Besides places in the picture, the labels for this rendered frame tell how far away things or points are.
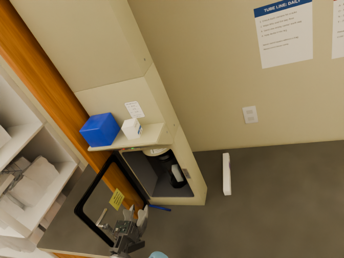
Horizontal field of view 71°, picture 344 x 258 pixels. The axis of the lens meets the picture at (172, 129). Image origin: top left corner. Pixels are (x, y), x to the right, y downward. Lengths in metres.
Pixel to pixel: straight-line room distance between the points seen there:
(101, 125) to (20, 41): 0.39
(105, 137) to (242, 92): 0.74
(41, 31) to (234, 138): 1.12
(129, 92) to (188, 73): 0.48
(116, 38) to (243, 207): 0.94
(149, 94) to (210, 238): 0.72
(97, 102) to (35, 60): 0.26
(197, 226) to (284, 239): 0.39
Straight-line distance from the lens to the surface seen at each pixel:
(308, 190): 1.32
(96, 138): 0.97
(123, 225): 0.97
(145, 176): 1.32
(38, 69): 1.02
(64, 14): 0.88
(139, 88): 0.87
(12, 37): 1.00
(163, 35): 1.24
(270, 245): 1.18
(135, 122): 0.90
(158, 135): 0.88
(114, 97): 0.94
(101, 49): 0.86
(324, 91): 1.37
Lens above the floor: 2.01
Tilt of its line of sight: 35 degrees down
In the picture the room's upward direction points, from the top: 25 degrees counter-clockwise
